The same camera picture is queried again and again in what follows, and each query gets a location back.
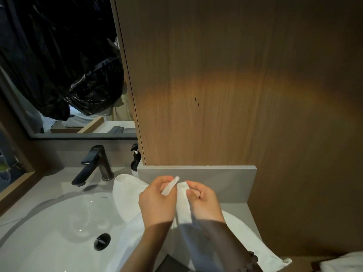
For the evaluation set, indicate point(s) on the person's right hand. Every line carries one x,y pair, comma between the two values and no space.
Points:
205,206

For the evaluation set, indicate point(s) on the person's left hand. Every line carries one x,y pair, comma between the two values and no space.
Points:
157,202

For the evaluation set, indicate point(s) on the person's right fingers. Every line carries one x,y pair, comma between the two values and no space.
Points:
195,188

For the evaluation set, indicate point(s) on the person's left fingers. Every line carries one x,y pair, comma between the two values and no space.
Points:
161,182

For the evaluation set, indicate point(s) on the white towel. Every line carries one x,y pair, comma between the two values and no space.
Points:
127,198

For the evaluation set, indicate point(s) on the person's left forearm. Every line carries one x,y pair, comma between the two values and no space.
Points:
147,246

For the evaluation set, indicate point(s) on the person's right forearm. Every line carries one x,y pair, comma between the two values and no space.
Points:
224,246

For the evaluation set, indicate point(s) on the grey stone ledge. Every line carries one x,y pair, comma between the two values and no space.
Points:
212,178

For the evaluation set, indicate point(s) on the black pump soap bottle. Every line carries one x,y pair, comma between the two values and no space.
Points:
135,164

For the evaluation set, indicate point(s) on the black faucet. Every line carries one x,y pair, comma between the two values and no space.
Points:
97,164

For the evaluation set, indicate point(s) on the black sink drain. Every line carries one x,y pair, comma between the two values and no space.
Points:
102,241

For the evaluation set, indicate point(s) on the white ceramic sink basin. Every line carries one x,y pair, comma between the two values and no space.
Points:
54,237

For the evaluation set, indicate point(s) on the white cloth bundle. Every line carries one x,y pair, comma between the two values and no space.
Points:
343,263

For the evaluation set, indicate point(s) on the wall mirror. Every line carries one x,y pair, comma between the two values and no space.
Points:
85,121

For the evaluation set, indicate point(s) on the wooden frame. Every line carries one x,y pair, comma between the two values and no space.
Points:
17,189

